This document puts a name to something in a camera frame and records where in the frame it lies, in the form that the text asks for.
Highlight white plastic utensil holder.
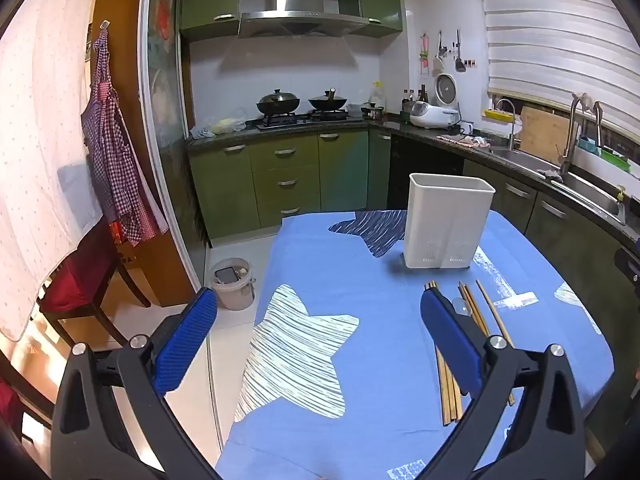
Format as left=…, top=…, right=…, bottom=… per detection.
left=403, top=172, right=496, bottom=269

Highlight white dotted curtain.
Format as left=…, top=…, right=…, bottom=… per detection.
left=0, top=0, right=108, bottom=342

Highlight hanging dish brush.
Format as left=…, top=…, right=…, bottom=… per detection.
left=433, top=30, right=449, bottom=73

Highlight pink dish cloth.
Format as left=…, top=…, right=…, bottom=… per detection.
left=436, top=133, right=493, bottom=150

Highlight green plastic tray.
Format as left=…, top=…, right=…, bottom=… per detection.
left=601, top=147, right=632, bottom=167

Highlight black built-in appliance panel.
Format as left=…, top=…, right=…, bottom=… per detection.
left=387, top=134, right=466, bottom=212

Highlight red checkered apron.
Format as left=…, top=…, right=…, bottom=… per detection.
left=81, top=29, right=171, bottom=247

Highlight stainless steel sink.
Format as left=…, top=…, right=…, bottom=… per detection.
left=487, top=146, right=628, bottom=226

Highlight wooden cutting board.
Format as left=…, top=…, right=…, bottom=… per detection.
left=520, top=106, right=572, bottom=164

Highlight dark wooden chair red cushion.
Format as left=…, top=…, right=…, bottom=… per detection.
left=37, top=220, right=151, bottom=346
left=0, top=350, right=56, bottom=443

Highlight steel range hood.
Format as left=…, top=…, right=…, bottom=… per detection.
left=237, top=0, right=371, bottom=39

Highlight white window blinds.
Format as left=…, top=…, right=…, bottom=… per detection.
left=472, top=0, right=640, bottom=135

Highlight glass sliding door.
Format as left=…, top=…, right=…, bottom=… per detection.
left=137, top=0, right=213, bottom=306

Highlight white rice cooker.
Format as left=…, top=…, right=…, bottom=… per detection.
left=410, top=101, right=460, bottom=129

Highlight black wok with lid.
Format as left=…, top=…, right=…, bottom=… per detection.
left=256, top=88, right=302, bottom=116
left=307, top=88, right=348, bottom=112

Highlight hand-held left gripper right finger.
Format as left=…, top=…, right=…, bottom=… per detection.
left=419, top=289, right=587, bottom=480

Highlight blue star-print tablecloth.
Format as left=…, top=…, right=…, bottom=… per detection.
left=215, top=209, right=615, bottom=480

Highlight tall steel faucet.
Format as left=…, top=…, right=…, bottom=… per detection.
left=559, top=93, right=604, bottom=177

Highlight black gas stove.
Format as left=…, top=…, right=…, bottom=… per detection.
left=256, top=109, right=364, bottom=131

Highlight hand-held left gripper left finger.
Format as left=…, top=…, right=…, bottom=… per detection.
left=50, top=286, right=221, bottom=480

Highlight grey trash bucket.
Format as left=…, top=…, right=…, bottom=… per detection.
left=210, top=257, right=257, bottom=311

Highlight small chrome faucet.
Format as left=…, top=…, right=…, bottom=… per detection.
left=494, top=99, right=518, bottom=152

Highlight clear plastic food bag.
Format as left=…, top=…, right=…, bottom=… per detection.
left=206, top=116, right=246, bottom=135

